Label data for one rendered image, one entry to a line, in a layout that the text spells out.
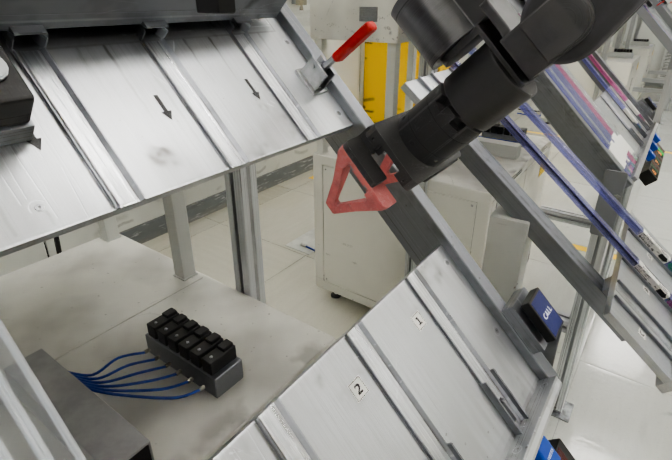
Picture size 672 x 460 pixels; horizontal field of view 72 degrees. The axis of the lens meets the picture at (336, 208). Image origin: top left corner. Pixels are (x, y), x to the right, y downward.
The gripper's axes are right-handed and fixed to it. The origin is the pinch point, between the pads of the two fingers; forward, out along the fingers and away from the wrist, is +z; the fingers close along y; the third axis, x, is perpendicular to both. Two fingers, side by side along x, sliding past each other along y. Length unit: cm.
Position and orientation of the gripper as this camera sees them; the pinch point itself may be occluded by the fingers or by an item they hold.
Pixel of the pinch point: (361, 189)
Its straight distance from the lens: 49.7
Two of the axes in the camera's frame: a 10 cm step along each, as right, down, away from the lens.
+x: 5.7, 8.2, -0.8
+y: -5.8, 3.4, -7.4
